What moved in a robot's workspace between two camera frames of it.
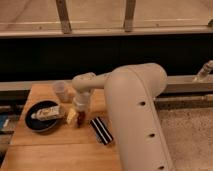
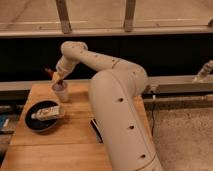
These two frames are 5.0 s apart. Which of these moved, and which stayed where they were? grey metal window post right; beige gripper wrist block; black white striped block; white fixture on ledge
Moved: beige gripper wrist block
Stayed: black white striped block; grey metal window post right; white fixture on ledge
